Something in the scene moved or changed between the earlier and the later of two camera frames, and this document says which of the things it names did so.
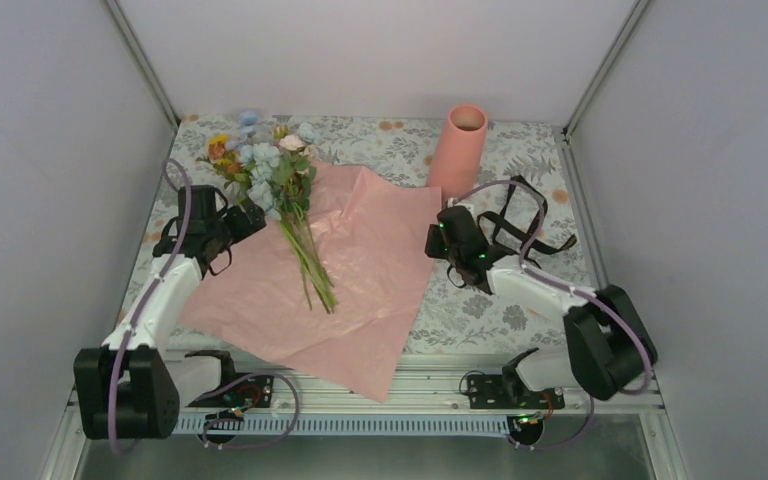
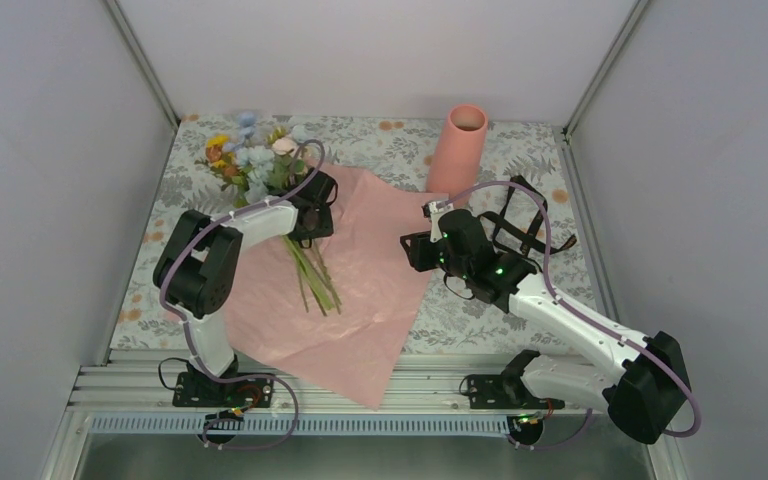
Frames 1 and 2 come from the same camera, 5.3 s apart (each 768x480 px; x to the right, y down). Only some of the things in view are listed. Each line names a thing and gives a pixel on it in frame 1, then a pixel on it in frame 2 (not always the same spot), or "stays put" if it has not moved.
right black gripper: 432,245 -> 417,254
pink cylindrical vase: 456,156 stays put
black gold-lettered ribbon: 511,231 stays put
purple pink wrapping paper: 375,237 stays put
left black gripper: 243,227 -> 325,230
